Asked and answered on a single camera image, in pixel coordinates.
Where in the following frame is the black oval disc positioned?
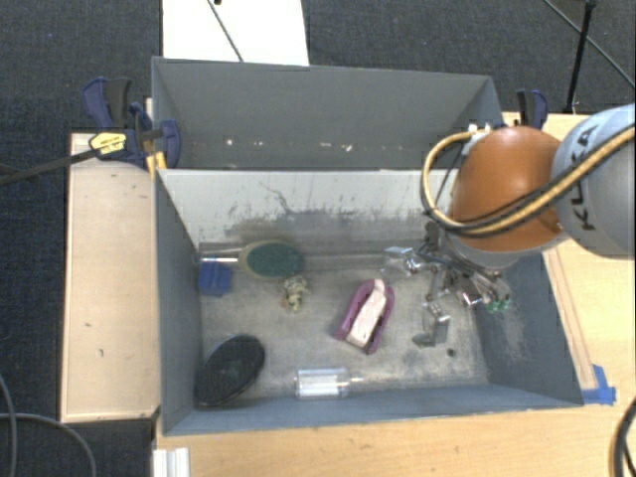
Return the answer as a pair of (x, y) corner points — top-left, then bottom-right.
(194, 334), (267, 408)

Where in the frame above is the small spotted toy animal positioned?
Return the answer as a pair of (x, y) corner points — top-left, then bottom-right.
(281, 275), (313, 314)

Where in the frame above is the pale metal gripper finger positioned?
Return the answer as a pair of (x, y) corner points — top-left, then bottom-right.
(411, 300), (453, 349)
(384, 244), (424, 277)

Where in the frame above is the grey metal bin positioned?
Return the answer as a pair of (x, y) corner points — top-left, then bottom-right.
(150, 56), (585, 437)

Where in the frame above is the pale wood flat board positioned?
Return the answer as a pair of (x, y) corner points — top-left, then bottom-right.
(60, 131), (163, 424)

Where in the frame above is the blue ribbed block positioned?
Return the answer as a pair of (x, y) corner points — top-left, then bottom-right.
(197, 259), (234, 298)

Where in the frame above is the green oval brush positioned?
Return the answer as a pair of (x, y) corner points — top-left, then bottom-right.
(237, 239), (307, 282)

